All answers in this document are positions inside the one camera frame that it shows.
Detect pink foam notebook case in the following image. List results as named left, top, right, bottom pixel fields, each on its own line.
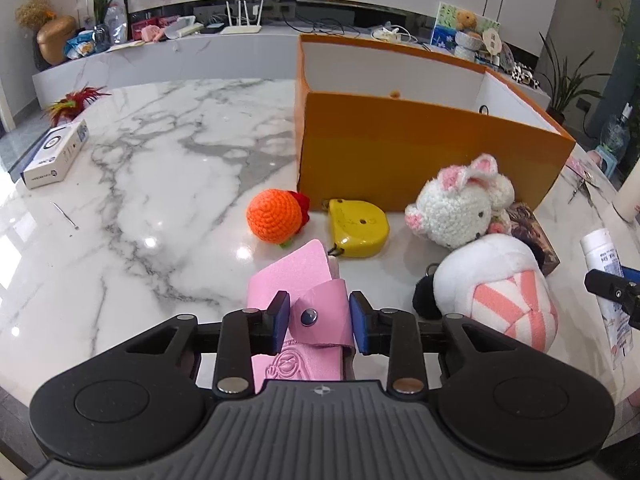
left=247, top=240, right=355, bottom=389

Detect orange crochet ball toy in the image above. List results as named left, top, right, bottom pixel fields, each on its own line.
left=245, top=188, right=310, bottom=247

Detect white plush pink striped toy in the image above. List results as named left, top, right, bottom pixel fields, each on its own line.
left=412, top=234, right=559, bottom=352

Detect white pink crochet bunny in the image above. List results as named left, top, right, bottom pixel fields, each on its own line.
left=405, top=154, right=515, bottom=250

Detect white tube bottle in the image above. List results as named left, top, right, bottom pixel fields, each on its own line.
left=580, top=229, right=639, bottom=368

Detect yellow tape measure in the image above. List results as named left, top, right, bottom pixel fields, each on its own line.
left=322, top=198, right=390, bottom=259

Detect dark printed card box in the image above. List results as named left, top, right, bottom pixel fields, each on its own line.
left=506, top=203, right=560, bottom=276

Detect thin metal pin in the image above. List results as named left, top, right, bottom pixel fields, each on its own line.
left=53, top=203, right=79, bottom=231

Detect green potted plant right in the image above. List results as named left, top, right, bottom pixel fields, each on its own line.
left=538, top=32, right=610, bottom=126

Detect large orange cardboard box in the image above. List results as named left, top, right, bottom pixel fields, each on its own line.
left=294, top=35, right=575, bottom=212

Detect white product box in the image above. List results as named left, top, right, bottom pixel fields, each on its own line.
left=22, top=120, right=89, bottom=191

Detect red feather duster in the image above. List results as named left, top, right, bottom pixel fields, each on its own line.
left=44, top=86, right=110, bottom=127

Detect small teddy bear in cup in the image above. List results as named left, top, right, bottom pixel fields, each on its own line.
left=454, top=9, right=483, bottom=62

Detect white wifi router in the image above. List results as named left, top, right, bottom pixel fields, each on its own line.
left=220, top=0, right=264, bottom=35

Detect gold brown vase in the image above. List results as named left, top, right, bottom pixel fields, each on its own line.
left=36, top=15, right=77, bottom=66

